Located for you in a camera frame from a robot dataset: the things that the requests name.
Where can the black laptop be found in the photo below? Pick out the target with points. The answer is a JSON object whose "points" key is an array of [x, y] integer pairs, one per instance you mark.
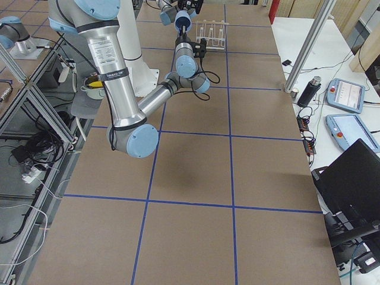
{"points": [[350, 184]]}

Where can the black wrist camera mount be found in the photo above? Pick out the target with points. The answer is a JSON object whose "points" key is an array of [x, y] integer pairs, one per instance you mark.
{"points": [[200, 49]]}

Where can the black water bottle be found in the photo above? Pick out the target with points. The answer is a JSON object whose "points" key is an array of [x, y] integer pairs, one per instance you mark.
{"points": [[310, 90]]}

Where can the white wire cup holder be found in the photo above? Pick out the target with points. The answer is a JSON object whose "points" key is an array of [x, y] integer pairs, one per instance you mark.
{"points": [[214, 32]]}

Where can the white pot with yellow item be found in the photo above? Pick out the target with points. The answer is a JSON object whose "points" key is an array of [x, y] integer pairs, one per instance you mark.
{"points": [[93, 87]]}

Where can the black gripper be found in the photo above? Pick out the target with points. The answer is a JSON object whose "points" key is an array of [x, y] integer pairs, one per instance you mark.
{"points": [[183, 38], [187, 3]]}

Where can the light blue cup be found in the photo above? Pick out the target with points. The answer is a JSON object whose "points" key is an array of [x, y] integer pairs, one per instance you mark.
{"points": [[182, 19]]}

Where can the aluminium frame post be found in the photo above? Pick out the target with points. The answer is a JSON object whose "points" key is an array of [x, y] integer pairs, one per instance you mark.
{"points": [[314, 31]]}

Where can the near teach pendant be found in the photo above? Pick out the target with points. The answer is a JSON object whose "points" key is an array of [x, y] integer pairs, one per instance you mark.
{"points": [[346, 129]]}

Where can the teach pendant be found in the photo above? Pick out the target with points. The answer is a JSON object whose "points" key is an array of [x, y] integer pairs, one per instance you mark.
{"points": [[346, 129], [345, 95]]}

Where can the far teach pendant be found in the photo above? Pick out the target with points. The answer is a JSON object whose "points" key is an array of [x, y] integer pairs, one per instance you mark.
{"points": [[345, 95]]}

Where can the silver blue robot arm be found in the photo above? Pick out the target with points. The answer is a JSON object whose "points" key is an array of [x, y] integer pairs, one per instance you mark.
{"points": [[170, 11], [110, 30]]}

